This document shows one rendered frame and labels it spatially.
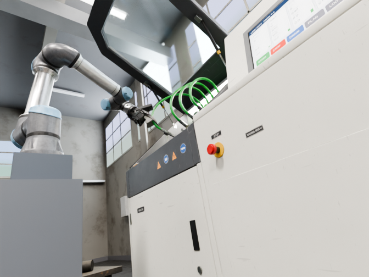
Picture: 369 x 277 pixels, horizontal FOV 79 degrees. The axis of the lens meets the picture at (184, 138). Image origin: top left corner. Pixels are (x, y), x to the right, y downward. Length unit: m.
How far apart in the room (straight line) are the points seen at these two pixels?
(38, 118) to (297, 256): 0.96
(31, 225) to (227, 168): 0.62
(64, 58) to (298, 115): 1.08
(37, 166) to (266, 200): 0.74
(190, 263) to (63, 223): 0.46
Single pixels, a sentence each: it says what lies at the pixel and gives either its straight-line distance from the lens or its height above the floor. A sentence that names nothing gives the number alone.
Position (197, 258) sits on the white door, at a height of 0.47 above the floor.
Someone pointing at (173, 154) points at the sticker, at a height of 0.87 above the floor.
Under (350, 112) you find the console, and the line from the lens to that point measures 0.56.
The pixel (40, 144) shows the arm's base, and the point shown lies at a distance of 0.97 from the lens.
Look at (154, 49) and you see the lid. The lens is 1.65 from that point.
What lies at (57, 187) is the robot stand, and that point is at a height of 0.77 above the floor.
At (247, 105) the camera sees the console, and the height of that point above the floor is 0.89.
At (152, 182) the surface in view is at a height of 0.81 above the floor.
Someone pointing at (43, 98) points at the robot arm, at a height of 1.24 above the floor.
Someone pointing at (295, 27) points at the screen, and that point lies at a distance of 1.05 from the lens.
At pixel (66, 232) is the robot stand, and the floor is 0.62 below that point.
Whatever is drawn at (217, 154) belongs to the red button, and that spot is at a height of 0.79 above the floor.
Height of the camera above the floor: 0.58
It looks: 21 degrees up
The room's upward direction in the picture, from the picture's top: 10 degrees counter-clockwise
